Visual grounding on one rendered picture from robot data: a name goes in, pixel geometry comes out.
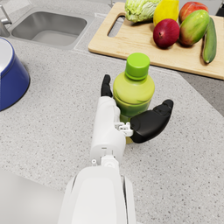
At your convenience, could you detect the steel faucet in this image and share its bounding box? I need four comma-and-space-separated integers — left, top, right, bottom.
0, 4, 13, 39

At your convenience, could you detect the green cabbage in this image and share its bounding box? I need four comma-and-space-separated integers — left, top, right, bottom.
124, 0, 162, 24

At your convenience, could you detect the wooden cutting board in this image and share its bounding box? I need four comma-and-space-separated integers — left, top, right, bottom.
87, 2, 224, 81

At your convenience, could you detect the green red mango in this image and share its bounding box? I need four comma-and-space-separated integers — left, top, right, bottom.
178, 9, 211, 47

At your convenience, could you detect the green cucumber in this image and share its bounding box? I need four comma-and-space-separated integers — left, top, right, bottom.
201, 17, 218, 65

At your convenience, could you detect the green tea bottle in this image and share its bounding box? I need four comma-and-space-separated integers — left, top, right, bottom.
112, 52, 156, 145

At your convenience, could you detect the steel sink basin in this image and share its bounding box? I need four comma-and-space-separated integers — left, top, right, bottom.
6, 7, 95, 51

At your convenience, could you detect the yellow lemon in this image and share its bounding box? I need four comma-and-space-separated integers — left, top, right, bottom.
152, 0, 180, 27

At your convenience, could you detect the blue pot with white lid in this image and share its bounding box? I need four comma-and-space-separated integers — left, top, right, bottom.
0, 37, 32, 112

